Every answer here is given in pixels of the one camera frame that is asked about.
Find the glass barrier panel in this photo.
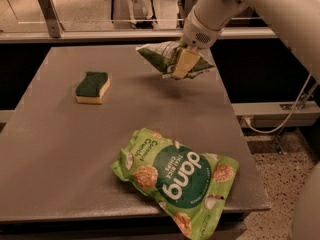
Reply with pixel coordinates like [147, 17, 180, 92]
[0, 0, 186, 35]

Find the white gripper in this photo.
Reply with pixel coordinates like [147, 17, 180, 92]
[173, 6, 223, 79]

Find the left metal rail bracket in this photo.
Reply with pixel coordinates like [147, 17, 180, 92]
[37, 0, 63, 38]

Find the white cable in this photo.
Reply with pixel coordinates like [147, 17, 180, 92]
[244, 73, 313, 135]

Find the green rice chip bag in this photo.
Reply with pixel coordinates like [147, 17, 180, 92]
[111, 128, 239, 240]

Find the green jalapeno chip bag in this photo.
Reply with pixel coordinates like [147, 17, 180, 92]
[136, 41, 214, 79]

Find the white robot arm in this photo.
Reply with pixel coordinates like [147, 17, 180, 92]
[182, 0, 320, 82]

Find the green yellow sponge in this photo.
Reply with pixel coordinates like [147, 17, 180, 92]
[75, 71, 110, 104]

